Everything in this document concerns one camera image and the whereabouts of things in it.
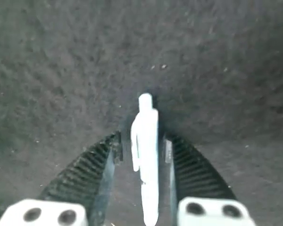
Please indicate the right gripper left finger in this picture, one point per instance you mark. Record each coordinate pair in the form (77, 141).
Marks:
(80, 174)

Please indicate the white pen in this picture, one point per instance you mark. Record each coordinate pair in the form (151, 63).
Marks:
(146, 150)

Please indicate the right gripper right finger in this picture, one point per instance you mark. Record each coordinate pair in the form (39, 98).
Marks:
(198, 174)

